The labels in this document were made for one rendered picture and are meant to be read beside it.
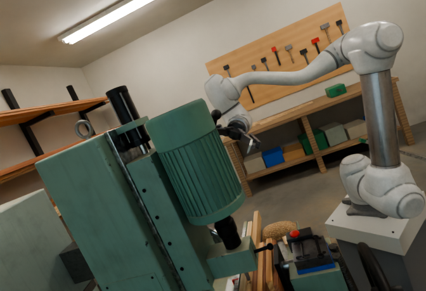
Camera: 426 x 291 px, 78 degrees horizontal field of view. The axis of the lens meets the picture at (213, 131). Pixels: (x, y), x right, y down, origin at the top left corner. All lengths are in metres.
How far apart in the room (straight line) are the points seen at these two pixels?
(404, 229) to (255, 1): 3.40
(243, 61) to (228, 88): 2.88
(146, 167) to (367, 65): 0.84
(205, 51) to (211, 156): 3.46
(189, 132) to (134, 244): 0.35
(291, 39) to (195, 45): 1.38
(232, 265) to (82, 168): 0.49
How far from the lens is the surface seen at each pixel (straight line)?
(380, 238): 1.40
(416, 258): 1.60
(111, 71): 4.59
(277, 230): 1.10
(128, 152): 0.78
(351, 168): 1.37
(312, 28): 4.10
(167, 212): 0.76
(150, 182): 0.73
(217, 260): 0.84
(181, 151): 0.66
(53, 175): 0.84
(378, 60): 1.12
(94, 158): 0.74
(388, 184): 1.22
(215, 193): 0.69
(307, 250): 0.85
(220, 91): 1.11
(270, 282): 0.85
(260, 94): 3.99
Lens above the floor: 1.51
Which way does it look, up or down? 8 degrees down
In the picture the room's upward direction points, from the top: 23 degrees counter-clockwise
